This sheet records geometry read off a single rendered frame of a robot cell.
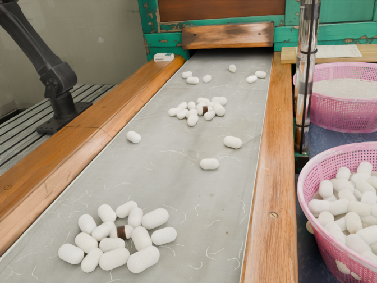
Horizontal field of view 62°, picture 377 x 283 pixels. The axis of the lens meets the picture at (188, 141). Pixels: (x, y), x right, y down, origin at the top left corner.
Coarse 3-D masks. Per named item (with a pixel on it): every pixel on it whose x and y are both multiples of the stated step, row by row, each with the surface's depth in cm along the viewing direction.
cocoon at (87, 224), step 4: (84, 216) 42; (88, 216) 42; (80, 220) 42; (84, 220) 42; (88, 220) 42; (92, 220) 42; (80, 224) 42; (84, 224) 41; (88, 224) 41; (92, 224) 41; (80, 228) 42; (84, 228) 41; (88, 228) 41; (92, 228) 41; (88, 232) 41
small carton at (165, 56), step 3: (156, 54) 108; (159, 54) 107; (162, 54) 107; (165, 54) 106; (168, 54) 106; (171, 54) 106; (156, 57) 107; (159, 57) 106; (162, 57) 106; (165, 57) 106; (168, 57) 106; (171, 57) 106; (156, 60) 107; (159, 60) 107; (162, 60) 107; (165, 60) 106; (168, 60) 106; (171, 60) 106
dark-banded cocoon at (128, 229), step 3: (126, 225) 40; (129, 225) 40; (114, 228) 40; (126, 228) 40; (129, 228) 40; (132, 228) 40; (111, 231) 40; (114, 231) 40; (126, 231) 40; (129, 231) 40; (111, 234) 40; (114, 234) 39; (126, 234) 40; (129, 234) 40; (111, 237) 40; (114, 237) 39; (126, 237) 40; (129, 237) 40
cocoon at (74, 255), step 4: (64, 244) 38; (68, 244) 38; (60, 248) 38; (64, 248) 38; (68, 248) 38; (72, 248) 38; (76, 248) 38; (80, 248) 38; (60, 252) 38; (64, 252) 37; (68, 252) 37; (72, 252) 37; (76, 252) 37; (80, 252) 37; (60, 256) 38; (64, 256) 37; (68, 256) 37; (72, 256) 37; (76, 256) 37; (80, 256) 37; (64, 260) 38; (68, 260) 37; (72, 260) 37; (76, 260) 37; (80, 260) 37
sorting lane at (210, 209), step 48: (192, 96) 83; (240, 96) 79; (144, 144) 62; (192, 144) 60; (96, 192) 50; (144, 192) 49; (192, 192) 48; (240, 192) 47; (48, 240) 42; (192, 240) 39; (240, 240) 39
